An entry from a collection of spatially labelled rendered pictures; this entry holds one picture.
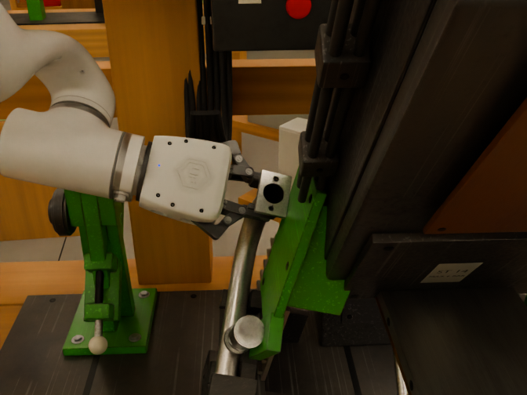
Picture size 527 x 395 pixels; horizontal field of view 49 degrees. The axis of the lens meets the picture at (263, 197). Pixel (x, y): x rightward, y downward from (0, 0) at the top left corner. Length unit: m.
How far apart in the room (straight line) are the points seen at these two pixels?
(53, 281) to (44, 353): 0.22
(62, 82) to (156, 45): 0.23
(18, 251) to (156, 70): 2.18
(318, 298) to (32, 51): 0.41
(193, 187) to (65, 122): 0.17
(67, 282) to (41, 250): 1.82
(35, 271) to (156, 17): 0.58
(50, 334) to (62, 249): 1.94
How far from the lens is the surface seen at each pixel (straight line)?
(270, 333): 0.68
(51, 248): 2.99
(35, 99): 1.09
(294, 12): 0.80
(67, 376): 0.95
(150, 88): 0.95
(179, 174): 0.70
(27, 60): 0.62
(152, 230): 1.06
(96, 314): 0.91
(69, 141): 0.69
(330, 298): 0.69
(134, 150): 0.69
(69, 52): 0.69
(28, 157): 0.70
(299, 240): 0.62
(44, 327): 1.05
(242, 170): 0.72
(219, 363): 0.79
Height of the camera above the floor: 1.55
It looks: 28 degrees down
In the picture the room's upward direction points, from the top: straight up
